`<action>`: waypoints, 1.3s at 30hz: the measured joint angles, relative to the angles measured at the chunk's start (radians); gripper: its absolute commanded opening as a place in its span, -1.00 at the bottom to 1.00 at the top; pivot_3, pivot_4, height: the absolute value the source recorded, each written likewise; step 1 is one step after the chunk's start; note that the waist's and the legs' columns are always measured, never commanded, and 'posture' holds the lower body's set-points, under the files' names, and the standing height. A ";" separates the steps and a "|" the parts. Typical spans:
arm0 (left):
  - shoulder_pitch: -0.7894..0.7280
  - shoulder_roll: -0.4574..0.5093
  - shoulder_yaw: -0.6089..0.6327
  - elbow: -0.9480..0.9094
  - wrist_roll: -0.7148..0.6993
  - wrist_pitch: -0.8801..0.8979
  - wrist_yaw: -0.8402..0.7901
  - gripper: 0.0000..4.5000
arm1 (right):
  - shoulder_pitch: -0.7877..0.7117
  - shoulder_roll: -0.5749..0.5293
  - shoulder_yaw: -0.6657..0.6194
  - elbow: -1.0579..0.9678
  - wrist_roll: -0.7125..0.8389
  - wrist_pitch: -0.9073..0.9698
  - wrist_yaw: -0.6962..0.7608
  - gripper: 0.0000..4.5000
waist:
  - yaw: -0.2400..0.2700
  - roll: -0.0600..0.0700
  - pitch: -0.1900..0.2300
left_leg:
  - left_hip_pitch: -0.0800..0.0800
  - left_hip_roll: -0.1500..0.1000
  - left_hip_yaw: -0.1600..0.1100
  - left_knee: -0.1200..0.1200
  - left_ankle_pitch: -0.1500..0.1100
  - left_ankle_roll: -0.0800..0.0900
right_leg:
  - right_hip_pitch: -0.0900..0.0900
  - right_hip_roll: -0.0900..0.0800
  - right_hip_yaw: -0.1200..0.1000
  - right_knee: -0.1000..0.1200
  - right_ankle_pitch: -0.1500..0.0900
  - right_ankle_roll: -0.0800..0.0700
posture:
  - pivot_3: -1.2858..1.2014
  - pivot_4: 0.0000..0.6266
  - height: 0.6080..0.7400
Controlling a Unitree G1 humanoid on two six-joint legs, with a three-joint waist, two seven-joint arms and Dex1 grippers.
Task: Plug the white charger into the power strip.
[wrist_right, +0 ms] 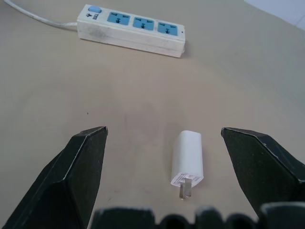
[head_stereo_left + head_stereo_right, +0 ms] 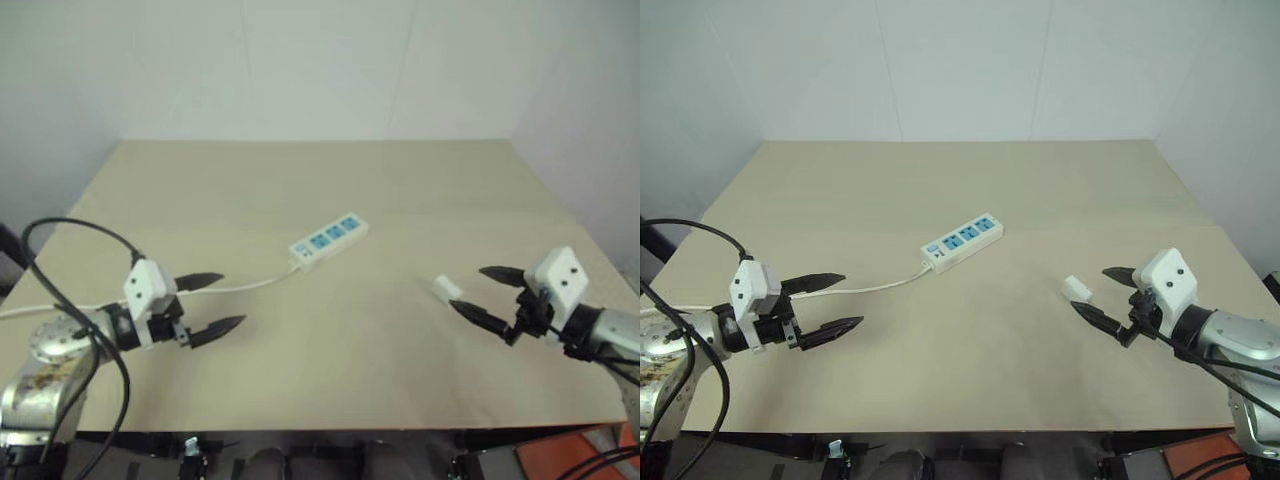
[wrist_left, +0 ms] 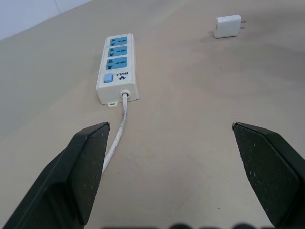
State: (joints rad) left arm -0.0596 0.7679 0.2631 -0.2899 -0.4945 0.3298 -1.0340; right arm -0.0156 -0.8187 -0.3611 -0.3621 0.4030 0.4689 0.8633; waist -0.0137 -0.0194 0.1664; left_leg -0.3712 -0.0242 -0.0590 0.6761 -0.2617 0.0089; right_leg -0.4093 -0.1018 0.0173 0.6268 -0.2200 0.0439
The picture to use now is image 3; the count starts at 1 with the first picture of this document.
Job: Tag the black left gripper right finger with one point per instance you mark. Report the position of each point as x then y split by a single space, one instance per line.
269 171

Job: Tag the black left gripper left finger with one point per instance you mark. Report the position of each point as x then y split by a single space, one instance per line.
71 176

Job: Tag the white power strip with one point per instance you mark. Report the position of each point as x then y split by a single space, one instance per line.
118 69

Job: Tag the white charger adapter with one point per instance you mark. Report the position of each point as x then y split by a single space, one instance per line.
227 26

